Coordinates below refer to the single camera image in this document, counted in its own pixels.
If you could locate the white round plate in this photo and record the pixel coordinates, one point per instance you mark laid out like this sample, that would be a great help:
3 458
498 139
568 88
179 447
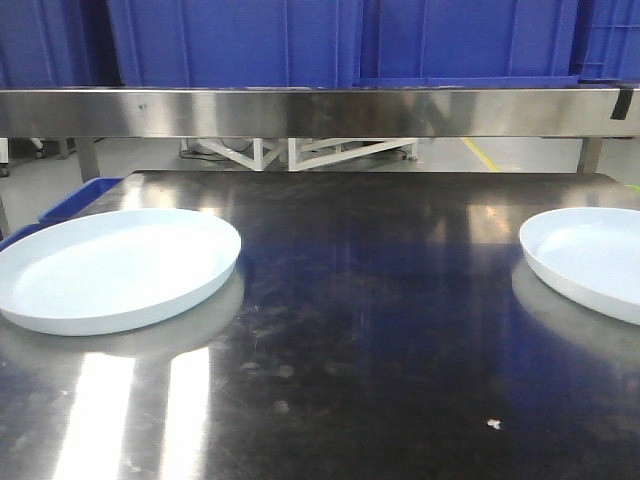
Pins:
590 255
116 271

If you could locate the right blue crate on shelf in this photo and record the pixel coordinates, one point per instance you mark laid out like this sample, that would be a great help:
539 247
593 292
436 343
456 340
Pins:
493 44

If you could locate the blue crate on shelf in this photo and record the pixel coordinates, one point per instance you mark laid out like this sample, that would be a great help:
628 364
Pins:
493 44
237 44

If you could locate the middle blue crate on shelf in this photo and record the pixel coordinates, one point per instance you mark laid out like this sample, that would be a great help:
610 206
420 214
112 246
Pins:
237 44

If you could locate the rear blue side bin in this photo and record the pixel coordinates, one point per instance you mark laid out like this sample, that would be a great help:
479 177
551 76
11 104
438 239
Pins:
77 200

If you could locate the blue side bin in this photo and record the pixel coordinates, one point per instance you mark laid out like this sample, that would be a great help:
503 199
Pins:
20 234
77 200

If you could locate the front blue side bin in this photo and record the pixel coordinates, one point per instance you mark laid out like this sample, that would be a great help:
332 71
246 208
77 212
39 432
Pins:
20 234

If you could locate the black tape strip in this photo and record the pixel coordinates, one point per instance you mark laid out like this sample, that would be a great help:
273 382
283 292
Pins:
623 103

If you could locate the far left blue crate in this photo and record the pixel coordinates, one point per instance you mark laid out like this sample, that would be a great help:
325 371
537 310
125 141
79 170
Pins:
57 44

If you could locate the far right blue crate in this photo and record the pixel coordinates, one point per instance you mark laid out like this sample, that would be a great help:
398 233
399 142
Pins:
606 41

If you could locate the white metal frame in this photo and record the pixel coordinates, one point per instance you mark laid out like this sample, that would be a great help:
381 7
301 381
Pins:
296 154

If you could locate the stainless steel shelf rail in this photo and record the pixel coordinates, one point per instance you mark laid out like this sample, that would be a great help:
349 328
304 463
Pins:
282 113

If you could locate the left steel shelf post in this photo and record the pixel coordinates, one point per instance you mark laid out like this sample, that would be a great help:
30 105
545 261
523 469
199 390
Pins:
87 158

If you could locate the steel shelf post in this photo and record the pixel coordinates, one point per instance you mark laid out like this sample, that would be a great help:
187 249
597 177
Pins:
87 158
590 153

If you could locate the right steel shelf post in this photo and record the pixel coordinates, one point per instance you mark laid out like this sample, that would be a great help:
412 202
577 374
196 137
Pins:
590 153

